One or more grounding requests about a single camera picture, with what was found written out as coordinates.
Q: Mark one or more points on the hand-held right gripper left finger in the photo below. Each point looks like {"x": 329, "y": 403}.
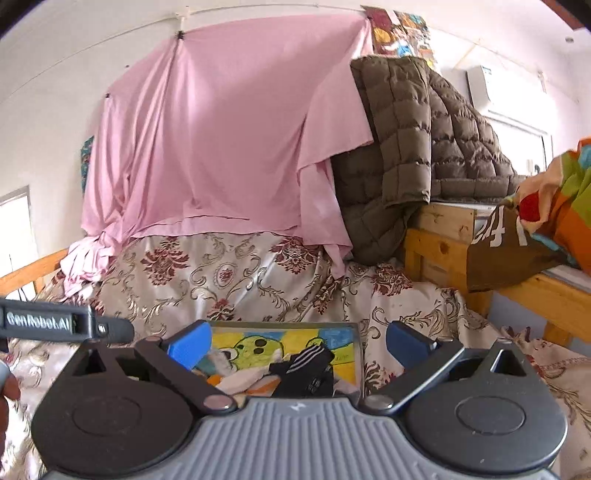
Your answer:
{"x": 189, "y": 348}

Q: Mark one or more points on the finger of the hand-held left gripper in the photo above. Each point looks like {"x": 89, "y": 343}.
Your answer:
{"x": 115, "y": 330}

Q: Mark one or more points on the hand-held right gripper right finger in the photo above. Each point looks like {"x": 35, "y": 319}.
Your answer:
{"x": 406, "y": 344}

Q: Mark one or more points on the orange cloth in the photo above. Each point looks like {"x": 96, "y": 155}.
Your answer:
{"x": 214, "y": 379}

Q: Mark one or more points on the black sock with white stripes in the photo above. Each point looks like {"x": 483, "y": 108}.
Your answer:
{"x": 300, "y": 374}

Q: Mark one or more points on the person's left hand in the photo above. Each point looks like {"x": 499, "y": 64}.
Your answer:
{"x": 8, "y": 401}

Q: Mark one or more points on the floral satin blanket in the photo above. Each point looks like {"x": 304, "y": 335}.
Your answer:
{"x": 207, "y": 272}

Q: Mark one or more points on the window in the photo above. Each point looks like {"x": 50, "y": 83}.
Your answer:
{"x": 16, "y": 230}

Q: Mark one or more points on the olive cloth with white print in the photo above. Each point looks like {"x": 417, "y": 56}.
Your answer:
{"x": 498, "y": 258}

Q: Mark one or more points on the brown quilted down jacket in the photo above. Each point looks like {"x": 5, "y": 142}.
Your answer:
{"x": 415, "y": 138}

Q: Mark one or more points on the pink bed sheet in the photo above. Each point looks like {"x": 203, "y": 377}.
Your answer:
{"x": 207, "y": 138}

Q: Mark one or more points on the colourful patchwork blanket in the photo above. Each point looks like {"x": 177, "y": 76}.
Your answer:
{"x": 568, "y": 194}

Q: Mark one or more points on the white air conditioner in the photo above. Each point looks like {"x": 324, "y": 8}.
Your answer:
{"x": 503, "y": 92}

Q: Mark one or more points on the wooden bed rail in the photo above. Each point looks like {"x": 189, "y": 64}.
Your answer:
{"x": 41, "y": 267}

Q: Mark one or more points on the wooden bed frame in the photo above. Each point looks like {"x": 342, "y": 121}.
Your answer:
{"x": 443, "y": 249}

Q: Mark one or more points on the small teal wall poster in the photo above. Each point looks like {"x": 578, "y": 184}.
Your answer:
{"x": 87, "y": 161}

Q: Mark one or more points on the colourful wall poster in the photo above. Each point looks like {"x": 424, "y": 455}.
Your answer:
{"x": 401, "y": 32}

